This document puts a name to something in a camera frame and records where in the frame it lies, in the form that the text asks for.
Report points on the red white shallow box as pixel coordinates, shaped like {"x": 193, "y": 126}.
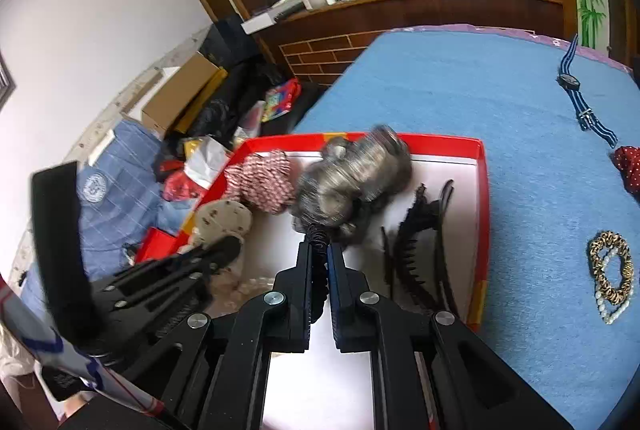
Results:
{"x": 447, "y": 384}

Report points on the white flat box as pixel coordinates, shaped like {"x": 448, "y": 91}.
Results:
{"x": 270, "y": 17}

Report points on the white dotted scrunchie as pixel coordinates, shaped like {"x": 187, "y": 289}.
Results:
{"x": 219, "y": 219}

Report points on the blue denim jeans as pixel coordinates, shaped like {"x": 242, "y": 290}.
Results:
{"x": 120, "y": 200}

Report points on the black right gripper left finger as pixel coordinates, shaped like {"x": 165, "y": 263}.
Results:
{"x": 277, "y": 322}

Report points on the blue table cloth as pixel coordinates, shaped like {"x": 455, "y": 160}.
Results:
{"x": 553, "y": 187}

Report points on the grey black scrunchie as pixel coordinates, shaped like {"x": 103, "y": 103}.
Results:
{"x": 353, "y": 181}

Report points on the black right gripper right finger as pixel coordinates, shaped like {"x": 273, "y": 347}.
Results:
{"x": 367, "y": 322}

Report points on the red dotted scrunchie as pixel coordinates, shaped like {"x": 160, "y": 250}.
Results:
{"x": 627, "y": 160}

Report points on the red plastic bag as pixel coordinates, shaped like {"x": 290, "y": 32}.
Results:
{"x": 178, "y": 187}

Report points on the red white plaid scrunchie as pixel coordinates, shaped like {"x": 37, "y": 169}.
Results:
{"x": 265, "y": 182}

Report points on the colourful red snack box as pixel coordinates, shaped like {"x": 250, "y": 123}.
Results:
{"x": 281, "y": 99}

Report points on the black hair claw clip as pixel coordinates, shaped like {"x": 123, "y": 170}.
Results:
{"x": 414, "y": 259}

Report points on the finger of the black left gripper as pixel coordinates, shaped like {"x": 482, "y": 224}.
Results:
{"x": 214, "y": 257}

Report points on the cardboard box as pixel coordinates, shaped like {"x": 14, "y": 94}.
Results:
{"x": 174, "y": 101}

